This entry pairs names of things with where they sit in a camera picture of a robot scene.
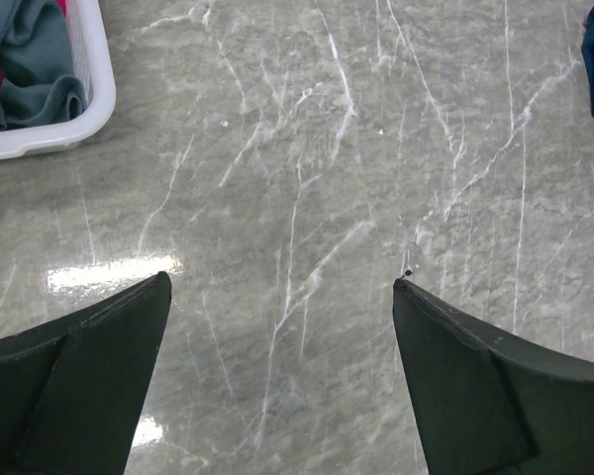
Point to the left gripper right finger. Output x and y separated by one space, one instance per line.
487 401

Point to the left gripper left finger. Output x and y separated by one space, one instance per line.
72 390

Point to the white laundry basket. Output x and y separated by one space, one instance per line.
93 67

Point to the grey blue t shirt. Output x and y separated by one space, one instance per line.
40 87

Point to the pink garment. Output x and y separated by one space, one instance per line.
63 6

